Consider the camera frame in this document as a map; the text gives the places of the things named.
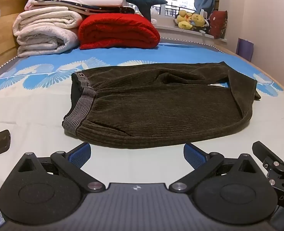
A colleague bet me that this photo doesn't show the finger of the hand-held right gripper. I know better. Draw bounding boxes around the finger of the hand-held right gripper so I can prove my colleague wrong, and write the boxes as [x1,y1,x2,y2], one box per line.
[252,141,284,166]

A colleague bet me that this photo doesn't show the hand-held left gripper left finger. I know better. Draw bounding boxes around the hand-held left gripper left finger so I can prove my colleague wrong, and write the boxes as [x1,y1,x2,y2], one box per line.
[17,142,106,193]

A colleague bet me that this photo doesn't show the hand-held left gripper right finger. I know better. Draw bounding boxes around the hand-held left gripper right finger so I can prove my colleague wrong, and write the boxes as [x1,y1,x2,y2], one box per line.
[168,143,257,193]

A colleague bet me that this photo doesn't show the dark brown corduroy pants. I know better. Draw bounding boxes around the dark brown corduroy pants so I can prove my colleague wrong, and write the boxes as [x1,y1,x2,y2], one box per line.
[62,61,262,150]

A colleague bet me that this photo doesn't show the purple folder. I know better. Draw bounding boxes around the purple folder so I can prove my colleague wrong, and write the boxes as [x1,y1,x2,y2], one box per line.
[236,38,254,62]

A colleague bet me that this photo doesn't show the white folded quilt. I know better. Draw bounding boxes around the white folded quilt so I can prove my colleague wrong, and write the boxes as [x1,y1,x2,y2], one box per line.
[13,6,85,58]

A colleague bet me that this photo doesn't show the red patterned cushion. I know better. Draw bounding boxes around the red patterned cushion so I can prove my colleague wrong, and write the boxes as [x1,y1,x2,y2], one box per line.
[208,10,228,40]

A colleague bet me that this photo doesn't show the red folded blanket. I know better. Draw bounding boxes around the red folded blanket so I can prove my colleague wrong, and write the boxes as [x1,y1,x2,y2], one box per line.
[78,13,161,50]

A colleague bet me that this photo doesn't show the yellow plush toys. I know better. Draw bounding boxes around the yellow plush toys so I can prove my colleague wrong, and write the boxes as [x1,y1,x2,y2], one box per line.
[175,10,205,31]

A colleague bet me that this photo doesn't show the wooden headboard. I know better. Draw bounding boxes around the wooden headboard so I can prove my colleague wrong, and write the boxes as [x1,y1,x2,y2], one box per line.
[0,0,33,65]

